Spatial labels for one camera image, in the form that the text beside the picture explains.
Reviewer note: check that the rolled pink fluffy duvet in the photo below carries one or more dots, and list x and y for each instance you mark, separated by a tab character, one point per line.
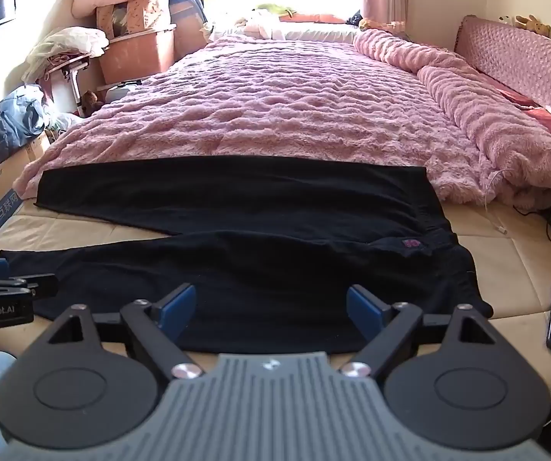
487	120

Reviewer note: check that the black pants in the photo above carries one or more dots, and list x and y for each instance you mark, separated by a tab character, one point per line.
256	249

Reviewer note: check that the white clothes pile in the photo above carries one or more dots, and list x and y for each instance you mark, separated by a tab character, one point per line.
64	43

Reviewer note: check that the pink plastic storage box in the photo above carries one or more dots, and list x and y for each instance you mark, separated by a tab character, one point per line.
136	55

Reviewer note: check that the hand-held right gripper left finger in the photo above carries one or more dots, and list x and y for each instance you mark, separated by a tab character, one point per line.
175	306

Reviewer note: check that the white crumpled cloth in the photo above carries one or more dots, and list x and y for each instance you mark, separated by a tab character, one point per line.
261	24

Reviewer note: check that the pink quilted headboard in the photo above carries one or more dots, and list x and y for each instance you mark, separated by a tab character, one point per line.
520	53

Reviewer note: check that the tan plush bunny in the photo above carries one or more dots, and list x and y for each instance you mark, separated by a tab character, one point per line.
535	24

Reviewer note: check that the blue fabric storage bag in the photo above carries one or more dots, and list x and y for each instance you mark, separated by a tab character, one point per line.
186	19

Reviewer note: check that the red bed sheet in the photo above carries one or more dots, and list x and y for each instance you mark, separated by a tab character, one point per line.
525	98

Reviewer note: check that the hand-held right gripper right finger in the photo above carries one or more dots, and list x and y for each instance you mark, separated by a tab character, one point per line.
363	308

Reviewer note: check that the green cloth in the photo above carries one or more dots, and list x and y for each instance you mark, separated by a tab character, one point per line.
275	9

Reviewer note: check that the small folding table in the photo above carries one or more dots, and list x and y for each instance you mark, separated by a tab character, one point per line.
71	74

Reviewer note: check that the cardboard box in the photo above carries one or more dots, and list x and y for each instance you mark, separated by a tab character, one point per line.
1	192

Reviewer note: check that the pink fluffy blanket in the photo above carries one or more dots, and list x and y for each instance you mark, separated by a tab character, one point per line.
275	105

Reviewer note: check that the floral fabric storage bag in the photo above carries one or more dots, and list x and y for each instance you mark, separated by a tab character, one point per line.
129	12

